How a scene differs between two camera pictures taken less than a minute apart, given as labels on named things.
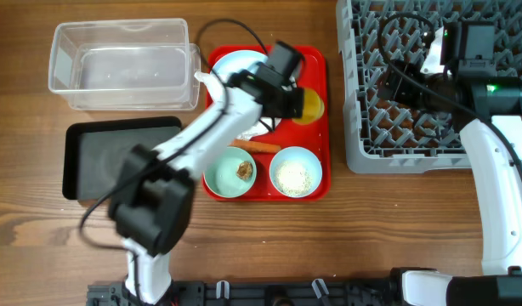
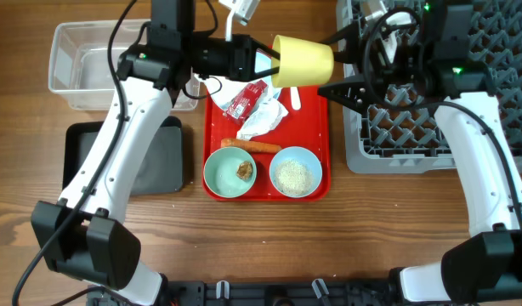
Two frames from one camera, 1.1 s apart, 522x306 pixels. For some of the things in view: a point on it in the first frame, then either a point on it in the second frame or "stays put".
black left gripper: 297,108 -> 244,56
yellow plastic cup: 313,107 -> 301,63
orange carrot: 254,145 stays put
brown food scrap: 245,170 stays put
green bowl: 220,172 stays put
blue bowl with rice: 296,172 stays put
